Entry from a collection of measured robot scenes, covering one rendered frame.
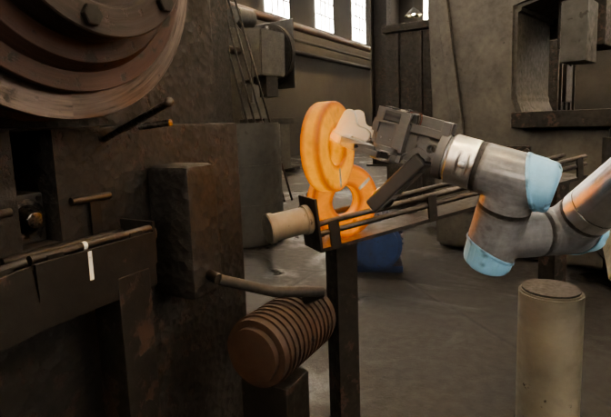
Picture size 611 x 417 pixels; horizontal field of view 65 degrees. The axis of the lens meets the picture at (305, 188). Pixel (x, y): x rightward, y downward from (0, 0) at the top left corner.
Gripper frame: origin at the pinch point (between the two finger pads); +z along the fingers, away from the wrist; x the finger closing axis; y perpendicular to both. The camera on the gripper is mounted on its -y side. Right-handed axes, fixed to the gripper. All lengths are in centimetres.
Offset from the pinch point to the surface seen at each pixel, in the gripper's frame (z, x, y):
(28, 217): 28.1, 33.1, -19.4
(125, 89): 22.5, 24.0, 1.2
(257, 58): 454, -631, 4
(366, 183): -2.3, -18.9, -10.0
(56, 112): 21.7, 34.9, -2.3
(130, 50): 20.3, 25.9, 6.9
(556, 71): -1, -624, 75
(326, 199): 2.3, -11.3, -13.9
